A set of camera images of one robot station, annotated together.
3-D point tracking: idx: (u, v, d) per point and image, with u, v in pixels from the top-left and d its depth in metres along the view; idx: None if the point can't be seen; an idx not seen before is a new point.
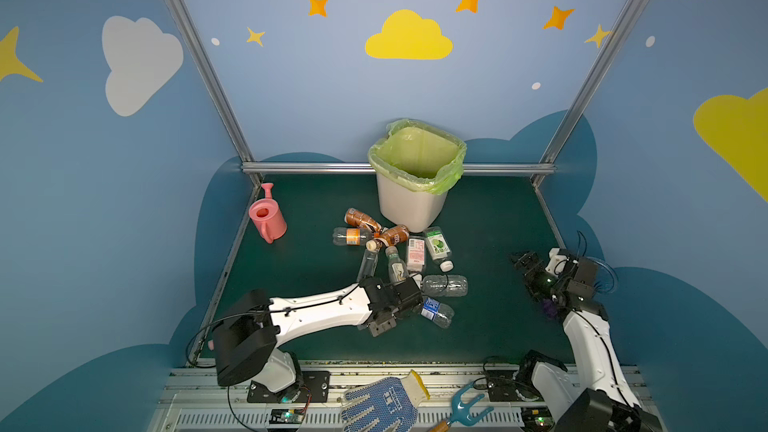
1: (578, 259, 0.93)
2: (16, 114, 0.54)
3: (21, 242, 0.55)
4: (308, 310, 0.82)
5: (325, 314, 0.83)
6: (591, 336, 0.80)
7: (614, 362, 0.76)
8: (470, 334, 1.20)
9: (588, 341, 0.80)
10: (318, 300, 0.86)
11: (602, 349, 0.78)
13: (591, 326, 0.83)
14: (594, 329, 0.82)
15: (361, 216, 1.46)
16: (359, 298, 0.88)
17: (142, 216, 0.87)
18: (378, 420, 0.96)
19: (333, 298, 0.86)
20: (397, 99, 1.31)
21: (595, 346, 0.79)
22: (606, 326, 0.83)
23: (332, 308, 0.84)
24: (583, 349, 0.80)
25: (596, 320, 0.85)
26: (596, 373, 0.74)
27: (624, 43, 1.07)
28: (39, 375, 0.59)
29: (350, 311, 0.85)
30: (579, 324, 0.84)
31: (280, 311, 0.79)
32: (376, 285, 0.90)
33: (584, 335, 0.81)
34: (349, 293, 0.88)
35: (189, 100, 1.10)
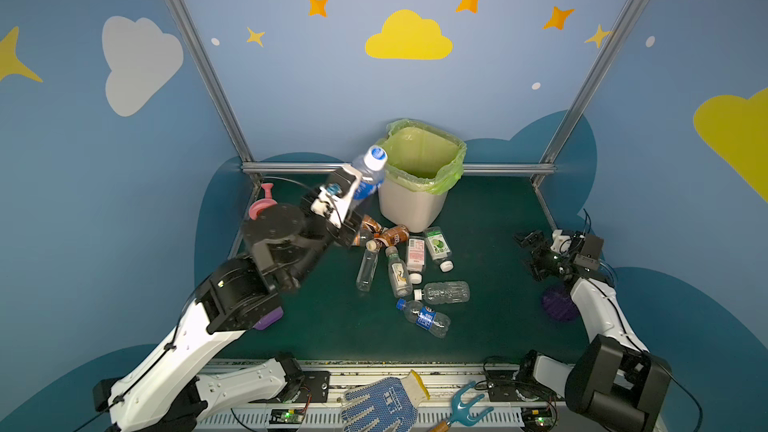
1: (584, 233, 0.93)
2: (17, 115, 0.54)
3: (22, 243, 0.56)
4: (141, 382, 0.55)
5: (157, 379, 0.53)
6: (600, 298, 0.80)
7: (623, 318, 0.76)
8: (471, 334, 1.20)
9: (597, 302, 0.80)
10: (154, 357, 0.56)
11: (612, 307, 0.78)
13: (599, 289, 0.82)
14: (602, 291, 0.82)
15: None
16: (197, 323, 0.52)
17: (141, 216, 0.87)
18: (378, 420, 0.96)
19: (167, 346, 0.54)
20: (397, 99, 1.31)
21: (603, 306, 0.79)
22: (614, 290, 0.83)
23: (165, 365, 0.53)
24: (592, 310, 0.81)
25: (603, 286, 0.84)
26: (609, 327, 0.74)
27: (625, 42, 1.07)
28: (38, 375, 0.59)
29: (187, 353, 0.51)
30: (587, 287, 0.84)
31: (115, 402, 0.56)
32: (215, 286, 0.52)
33: (593, 299, 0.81)
34: (181, 324, 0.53)
35: (189, 100, 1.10)
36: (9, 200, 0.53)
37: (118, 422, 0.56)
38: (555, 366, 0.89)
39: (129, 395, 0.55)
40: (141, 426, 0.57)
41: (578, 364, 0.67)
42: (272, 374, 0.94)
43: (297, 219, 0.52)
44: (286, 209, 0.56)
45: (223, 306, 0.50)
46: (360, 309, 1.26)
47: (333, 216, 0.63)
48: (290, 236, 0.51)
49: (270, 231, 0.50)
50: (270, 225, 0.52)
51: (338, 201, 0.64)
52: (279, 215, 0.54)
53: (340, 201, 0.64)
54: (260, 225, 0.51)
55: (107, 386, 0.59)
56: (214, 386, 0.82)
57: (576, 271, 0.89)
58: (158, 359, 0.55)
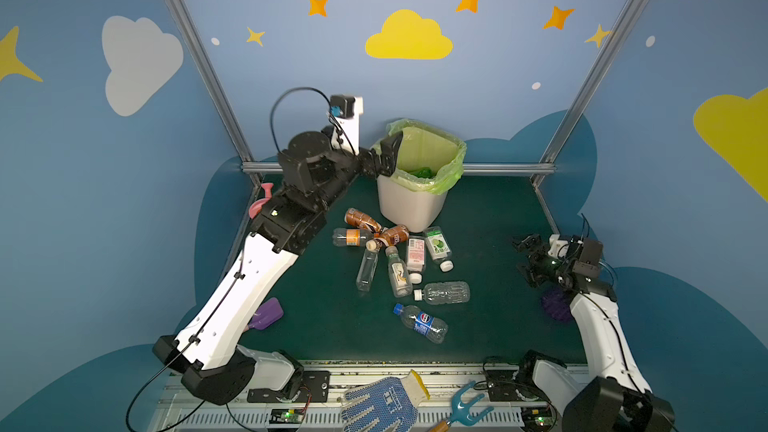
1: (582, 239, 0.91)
2: (16, 114, 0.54)
3: (21, 241, 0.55)
4: (217, 316, 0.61)
5: (234, 305, 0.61)
6: (602, 321, 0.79)
7: (627, 350, 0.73)
8: (471, 334, 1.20)
9: (598, 326, 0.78)
10: (218, 295, 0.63)
11: (613, 333, 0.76)
13: (599, 308, 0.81)
14: (603, 313, 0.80)
15: (361, 216, 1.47)
16: (262, 248, 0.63)
17: (140, 216, 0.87)
18: (378, 420, 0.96)
19: (231, 279, 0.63)
20: (397, 98, 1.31)
21: (604, 328, 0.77)
22: (614, 308, 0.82)
23: (238, 289, 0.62)
24: (591, 333, 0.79)
25: (606, 304, 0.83)
26: (605, 359, 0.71)
27: (624, 43, 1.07)
28: (37, 376, 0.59)
29: (260, 274, 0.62)
30: (586, 306, 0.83)
31: (189, 344, 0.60)
32: (269, 214, 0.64)
33: (593, 319, 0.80)
34: (244, 255, 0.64)
35: (189, 100, 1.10)
36: (8, 200, 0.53)
37: (197, 360, 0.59)
38: (555, 374, 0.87)
39: (206, 329, 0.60)
40: (223, 360, 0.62)
41: (578, 400, 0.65)
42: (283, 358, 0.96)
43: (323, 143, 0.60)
44: (310, 136, 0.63)
45: (282, 228, 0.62)
46: (360, 309, 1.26)
47: (344, 141, 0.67)
48: (323, 154, 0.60)
49: (304, 156, 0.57)
50: (301, 151, 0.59)
51: (345, 122, 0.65)
52: (306, 144, 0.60)
53: (347, 123, 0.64)
54: (292, 152, 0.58)
55: (171, 340, 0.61)
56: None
57: (577, 279, 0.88)
58: (230, 287, 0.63)
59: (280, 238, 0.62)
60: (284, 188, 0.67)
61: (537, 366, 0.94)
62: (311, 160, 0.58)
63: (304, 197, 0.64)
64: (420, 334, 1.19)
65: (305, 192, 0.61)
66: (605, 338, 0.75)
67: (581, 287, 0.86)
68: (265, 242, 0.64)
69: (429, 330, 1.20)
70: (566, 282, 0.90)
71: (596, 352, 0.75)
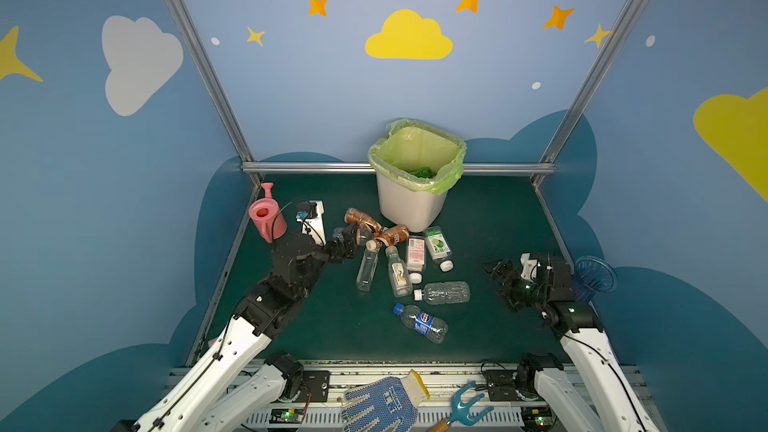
1: (549, 262, 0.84)
2: (16, 113, 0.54)
3: (21, 241, 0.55)
4: (189, 396, 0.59)
5: (209, 385, 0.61)
6: (601, 366, 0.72)
7: (636, 397, 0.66)
8: (472, 334, 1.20)
9: (600, 375, 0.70)
10: (192, 374, 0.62)
11: (616, 381, 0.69)
13: (595, 351, 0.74)
14: (598, 353, 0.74)
15: (361, 216, 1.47)
16: (242, 330, 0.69)
17: (140, 216, 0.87)
18: (378, 420, 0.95)
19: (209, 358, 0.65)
20: (397, 99, 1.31)
21: (606, 377, 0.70)
22: (606, 342, 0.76)
23: (216, 368, 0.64)
24: (594, 383, 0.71)
25: (596, 339, 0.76)
26: (620, 422, 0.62)
27: (624, 42, 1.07)
28: (38, 376, 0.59)
29: (237, 355, 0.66)
30: (580, 351, 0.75)
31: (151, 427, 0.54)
32: (255, 299, 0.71)
33: (592, 365, 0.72)
34: (226, 336, 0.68)
35: (189, 100, 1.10)
36: (9, 199, 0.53)
37: None
38: (557, 390, 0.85)
39: (175, 409, 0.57)
40: None
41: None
42: (267, 380, 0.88)
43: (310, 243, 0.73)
44: (300, 236, 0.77)
45: (265, 314, 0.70)
46: (360, 309, 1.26)
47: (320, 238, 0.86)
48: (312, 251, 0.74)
49: (296, 256, 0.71)
50: (293, 251, 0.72)
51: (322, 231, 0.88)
52: (297, 244, 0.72)
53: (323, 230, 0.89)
54: (287, 251, 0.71)
55: (128, 424, 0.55)
56: (209, 418, 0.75)
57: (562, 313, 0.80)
58: (205, 368, 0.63)
59: (262, 323, 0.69)
60: (267, 276, 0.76)
61: (538, 380, 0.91)
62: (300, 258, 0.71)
63: (286, 286, 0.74)
64: (420, 333, 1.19)
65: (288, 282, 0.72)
66: (612, 391, 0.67)
67: (569, 323, 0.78)
68: (246, 326, 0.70)
69: (429, 330, 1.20)
70: (551, 317, 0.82)
71: (606, 410, 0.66)
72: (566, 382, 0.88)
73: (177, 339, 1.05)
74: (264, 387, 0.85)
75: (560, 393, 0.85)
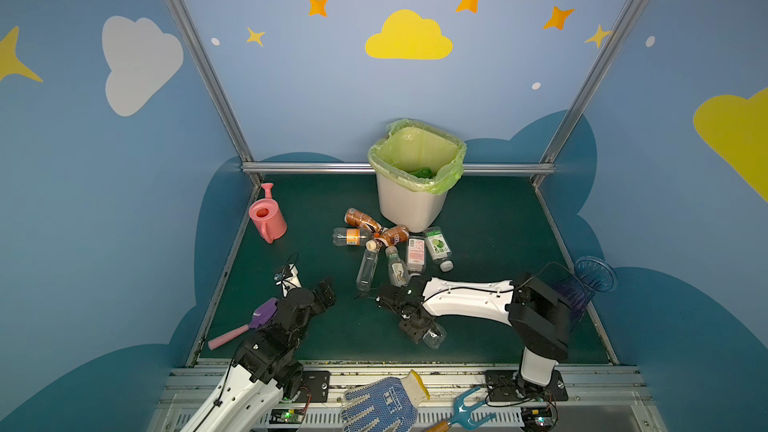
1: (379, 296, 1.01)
2: (16, 114, 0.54)
3: (20, 240, 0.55)
4: None
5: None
6: (453, 295, 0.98)
7: (478, 285, 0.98)
8: (437, 328, 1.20)
9: (458, 299, 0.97)
10: (197, 421, 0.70)
11: (465, 291, 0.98)
13: (442, 288, 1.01)
14: (443, 289, 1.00)
15: (361, 216, 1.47)
16: (240, 377, 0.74)
17: (140, 215, 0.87)
18: (378, 420, 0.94)
19: (211, 404, 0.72)
20: (397, 99, 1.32)
21: (458, 296, 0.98)
22: (436, 282, 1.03)
23: (215, 414, 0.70)
24: (460, 306, 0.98)
25: (434, 285, 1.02)
26: (491, 307, 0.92)
27: (624, 43, 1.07)
28: (38, 376, 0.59)
29: (237, 400, 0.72)
30: (437, 301, 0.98)
31: None
32: (253, 346, 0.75)
33: (449, 299, 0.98)
34: (225, 383, 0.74)
35: (189, 100, 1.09)
36: (7, 200, 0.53)
37: None
38: (531, 369, 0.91)
39: None
40: None
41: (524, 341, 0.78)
42: (260, 394, 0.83)
43: (311, 293, 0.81)
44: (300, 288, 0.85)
45: (262, 360, 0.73)
46: (360, 309, 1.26)
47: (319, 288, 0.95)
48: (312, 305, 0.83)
49: (300, 304, 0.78)
50: (296, 300, 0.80)
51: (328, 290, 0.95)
52: (302, 293, 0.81)
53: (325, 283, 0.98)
54: (291, 299, 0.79)
55: None
56: None
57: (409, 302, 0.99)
58: (207, 412, 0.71)
59: (258, 369, 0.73)
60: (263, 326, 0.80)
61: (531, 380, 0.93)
62: (302, 306, 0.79)
63: (284, 334, 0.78)
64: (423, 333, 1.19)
65: (288, 328, 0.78)
66: (473, 298, 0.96)
67: (418, 302, 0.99)
68: (244, 373, 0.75)
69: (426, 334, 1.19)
70: (412, 312, 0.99)
71: (482, 309, 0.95)
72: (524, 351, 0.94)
73: (177, 339, 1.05)
74: (258, 404, 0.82)
75: (529, 367, 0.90)
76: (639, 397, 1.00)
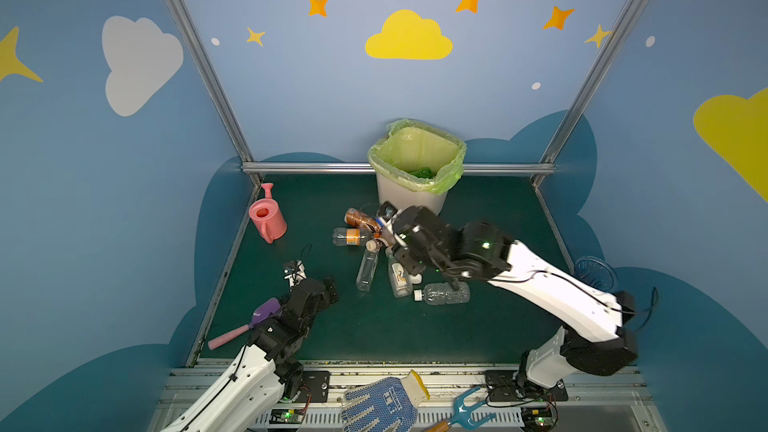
1: (416, 224, 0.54)
2: (17, 115, 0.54)
3: (20, 241, 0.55)
4: (204, 415, 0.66)
5: (223, 404, 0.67)
6: (550, 286, 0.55)
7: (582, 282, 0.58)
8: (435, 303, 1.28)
9: (556, 296, 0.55)
10: (210, 396, 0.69)
11: (570, 286, 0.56)
13: (540, 268, 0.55)
14: (539, 268, 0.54)
15: (361, 216, 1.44)
16: (256, 356, 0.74)
17: (140, 215, 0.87)
18: (378, 420, 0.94)
19: (225, 380, 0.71)
20: (397, 99, 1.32)
21: (559, 293, 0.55)
22: (520, 253, 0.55)
23: (230, 389, 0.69)
24: (545, 303, 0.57)
25: (524, 256, 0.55)
26: (598, 322, 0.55)
27: (624, 43, 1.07)
28: (38, 376, 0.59)
29: (251, 377, 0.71)
30: (528, 285, 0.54)
31: None
32: (266, 329, 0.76)
33: (540, 292, 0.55)
34: (240, 360, 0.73)
35: (189, 99, 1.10)
36: (8, 200, 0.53)
37: None
38: (538, 371, 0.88)
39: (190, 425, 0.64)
40: None
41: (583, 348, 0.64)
42: (264, 387, 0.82)
43: (322, 282, 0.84)
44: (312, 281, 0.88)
45: (275, 343, 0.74)
46: (360, 309, 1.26)
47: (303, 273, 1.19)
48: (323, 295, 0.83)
49: (312, 291, 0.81)
50: (308, 288, 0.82)
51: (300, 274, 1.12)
52: (312, 283, 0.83)
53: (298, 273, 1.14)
54: (304, 286, 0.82)
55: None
56: None
57: (464, 242, 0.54)
58: (222, 387, 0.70)
59: (272, 351, 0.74)
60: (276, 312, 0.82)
61: (534, 381, 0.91)
62: (314, 294, 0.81)
63: (295, 320, 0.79)
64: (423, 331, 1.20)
65: (299, 314, 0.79)
66: (579, 300, 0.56)
67: (493, 263, 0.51)
68: (259, 352, 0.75)
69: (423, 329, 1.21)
70: (476, 269, 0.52)
71: (576, 317, 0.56)
72: (534, 355, 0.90)
73: (177, 339, 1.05)
74: (262, 396, 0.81)
75: (537, 369, 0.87)
76: (639, 397, 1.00)
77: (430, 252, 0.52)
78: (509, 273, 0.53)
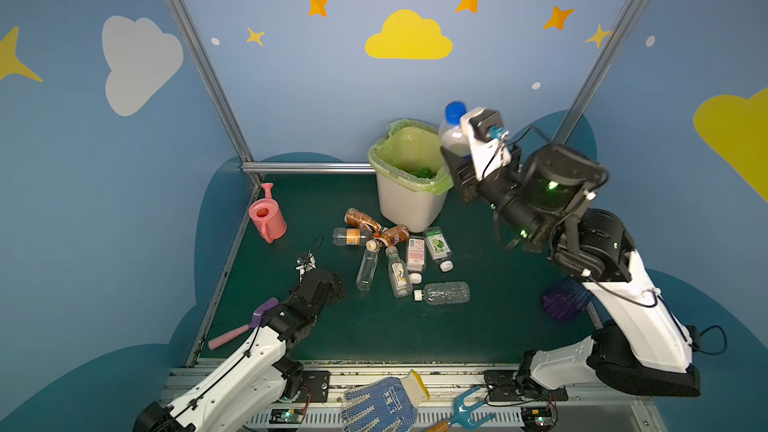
1: (590, 186, 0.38)
2: (17, 115, 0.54)
3: (20, 241, 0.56)
4: (219, 385, 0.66)
5: (237, 378, 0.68)
6: (657, 313, 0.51)
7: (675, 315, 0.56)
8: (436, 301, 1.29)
9: (658, 323, 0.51)
10: (224, 369, 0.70)
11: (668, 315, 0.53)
13: (652, 292, 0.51)
14: (652, 291, 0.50)
15: (361, 216, 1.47)
16: (268, 336, 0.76)
17: (140, 215, 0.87)
18: (378, 420, 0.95)
19: (238, 355, 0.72)
20: (397, 99, 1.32)
21: (661, 321, 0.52)
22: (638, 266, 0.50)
23: (244, 364, 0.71)
24: (641, 327, 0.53)
25: (643, 275, 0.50)
26: (677, 355, 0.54)
27: (624, 43, 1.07)
28: (38, 376, 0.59)
29: (265, 354, 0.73)
30: (643, 303, 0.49)
31: (185, 409, 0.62)
32: (278, 314, 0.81)
33: (646, 315, 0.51)
34: (254, 339, 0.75)
35: (189, 99, 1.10)
36: (8, 200, 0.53)
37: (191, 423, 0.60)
38: (543, 372, 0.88)
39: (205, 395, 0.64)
40: None
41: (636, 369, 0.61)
42: (267, 380, 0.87)
43: (330, 272, 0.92)
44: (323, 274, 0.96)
45: (287, 324, 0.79)
46: (361, 309, 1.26)
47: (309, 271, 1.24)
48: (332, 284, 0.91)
49: (321, 278, 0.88)
50: (317, 275, 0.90)
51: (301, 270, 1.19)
52: (322, 272, 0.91)
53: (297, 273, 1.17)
54: (313, 274, 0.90)
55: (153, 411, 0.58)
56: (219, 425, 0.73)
57: (586, 233, 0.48)
58: (236, 362, 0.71)
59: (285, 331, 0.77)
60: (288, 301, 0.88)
61: (534, 380, 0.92)
62: (322, 281, 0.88)
63: (306, 305, 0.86)
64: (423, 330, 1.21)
65: (309, 299, 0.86)
66: (670, 332, 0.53)
67: (616, 271, 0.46)
68: (272, 333, 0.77)
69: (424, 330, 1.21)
70: (598, 268, 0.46)
71: (659, 344, 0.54)
72: (542, 356, 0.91)
73: (176, 339, 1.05)
74: (265, 388, 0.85)
75: (542, 369, 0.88)
76: (639, 397, 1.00)
77: (566, 216, 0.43)
78: (624, 285, 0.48)
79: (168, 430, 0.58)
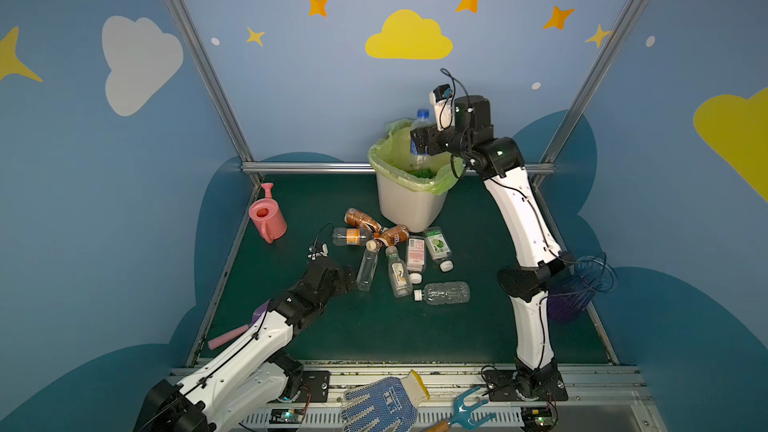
1: (470, 103, 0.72)
2: (15, 116, 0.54)
3: (19, 242, 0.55)
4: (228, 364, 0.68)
5: (245, 359, 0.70)
6: (522, 206, 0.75)
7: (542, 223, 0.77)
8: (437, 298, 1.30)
9: (520, 213, 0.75)
10: (233, 351, 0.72)
11: (532, 215, 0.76)
13: (518, 192, 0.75)
14: (522, 192, 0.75)
15: (361, 216, 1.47)
16: (276, 320, 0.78)
17: (140, 215, 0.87)
18: (378, 420, 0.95)
19: (247, 337, 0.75)
20: (397, 99, 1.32)
21: (523, 214, 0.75)
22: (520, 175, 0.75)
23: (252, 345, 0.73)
24: (511, 214, 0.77)
25: (518, 179, 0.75)
26: (533, 247, 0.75)
27: (624, 43, 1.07)
28: (37, 376, 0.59)
29: (272, 338, 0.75)
30: (507, 194, 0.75)
31: (195, 386, 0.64)
32: (286, 300, 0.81)
33: (513, 203, 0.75)
34: (261, 323, 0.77)
35: (189, 99, 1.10)
36: (7, 201, 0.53)
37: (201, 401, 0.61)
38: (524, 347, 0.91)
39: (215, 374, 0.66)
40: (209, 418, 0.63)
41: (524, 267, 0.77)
42: (270, 375, 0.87)
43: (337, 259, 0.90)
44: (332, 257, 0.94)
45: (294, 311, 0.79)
46: (360, 308, 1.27)
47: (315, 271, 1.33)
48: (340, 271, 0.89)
49: (327, 265, 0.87)
50: (324, 262, 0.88)
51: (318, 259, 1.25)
52: (326, 258, 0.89)
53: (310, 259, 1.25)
54: (320, 261, 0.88)
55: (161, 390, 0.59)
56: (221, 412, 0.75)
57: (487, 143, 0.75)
58: (244, 344, 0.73)
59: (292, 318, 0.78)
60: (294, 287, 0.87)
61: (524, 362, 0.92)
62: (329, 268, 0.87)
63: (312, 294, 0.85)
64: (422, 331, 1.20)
65: (315, 287, 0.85)
66: (531, 227, 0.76)
67: (495, 168, 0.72)
68: (280, 317, 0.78)
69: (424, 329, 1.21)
70: (479, 161, 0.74)
71: (522, 237, 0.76)
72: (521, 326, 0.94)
73: (176, 339, 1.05)
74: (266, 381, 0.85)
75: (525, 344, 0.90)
76: (639, 397, 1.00)
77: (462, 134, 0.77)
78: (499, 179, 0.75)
79: (178, 406, 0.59)
